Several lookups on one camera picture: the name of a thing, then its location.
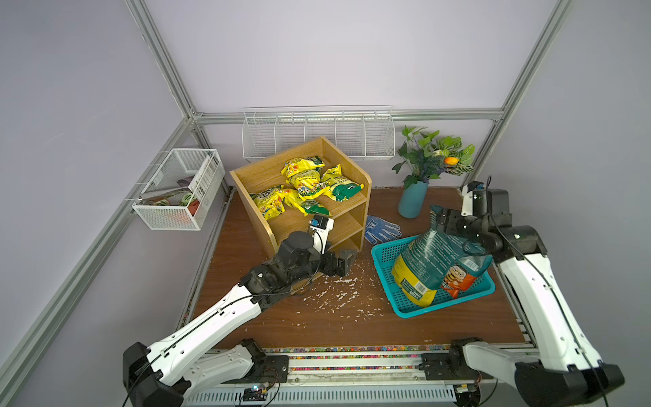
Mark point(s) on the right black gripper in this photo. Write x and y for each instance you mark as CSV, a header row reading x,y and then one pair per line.
x,y
451,217

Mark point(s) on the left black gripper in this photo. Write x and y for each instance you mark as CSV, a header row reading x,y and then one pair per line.
x,y
342,265

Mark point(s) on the yellow green bag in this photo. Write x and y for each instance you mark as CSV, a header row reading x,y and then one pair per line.
x,y
337,186
292,198

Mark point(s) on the teal plastic basket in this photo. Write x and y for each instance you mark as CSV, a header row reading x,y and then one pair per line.
x,y
384,257

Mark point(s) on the large green fertilizer bag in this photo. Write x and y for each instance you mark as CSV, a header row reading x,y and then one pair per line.
x,y
430,256

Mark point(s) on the green orange fertilizer bag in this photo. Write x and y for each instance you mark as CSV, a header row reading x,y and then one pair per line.
x,y
464,273

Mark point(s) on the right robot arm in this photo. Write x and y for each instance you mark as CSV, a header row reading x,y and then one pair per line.
x,y
567,370

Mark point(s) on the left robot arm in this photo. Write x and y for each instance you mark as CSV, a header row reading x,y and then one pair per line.
x,y
256,292

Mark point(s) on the yellow bag front left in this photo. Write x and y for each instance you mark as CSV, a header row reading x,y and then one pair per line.
x,y
270,202

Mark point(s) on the wooden two-tier shelf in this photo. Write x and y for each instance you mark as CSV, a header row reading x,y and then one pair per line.
x,y
349,216

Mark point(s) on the yellow bag top back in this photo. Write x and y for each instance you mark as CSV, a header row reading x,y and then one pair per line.
x,y
303,170

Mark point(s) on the teal vase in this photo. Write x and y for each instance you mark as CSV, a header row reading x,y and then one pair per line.
x,y
412,200

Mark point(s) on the blue dotted work gloves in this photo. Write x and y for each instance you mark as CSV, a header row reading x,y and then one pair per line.
x,y
380,231

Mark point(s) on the artificial green plant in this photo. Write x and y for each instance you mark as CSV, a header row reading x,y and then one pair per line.
x,y
429,155

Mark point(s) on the items in side basket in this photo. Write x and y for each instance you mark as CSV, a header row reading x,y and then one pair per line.
x,y
182,196

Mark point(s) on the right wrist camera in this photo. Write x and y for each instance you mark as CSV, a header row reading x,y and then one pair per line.
x,y
472,195

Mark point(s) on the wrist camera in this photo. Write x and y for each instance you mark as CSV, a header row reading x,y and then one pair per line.
x,y
320,227
472,195

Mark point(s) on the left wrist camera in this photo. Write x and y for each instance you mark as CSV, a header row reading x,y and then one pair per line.
x,y
320,227

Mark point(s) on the white wire side basket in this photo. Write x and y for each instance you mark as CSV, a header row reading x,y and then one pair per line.
x,y
208,172

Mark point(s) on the white wire wall rack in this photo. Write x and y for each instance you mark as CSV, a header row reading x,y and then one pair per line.
x,y
363,132

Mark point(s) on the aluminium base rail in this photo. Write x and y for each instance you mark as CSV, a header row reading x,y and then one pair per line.
x,y
356,369

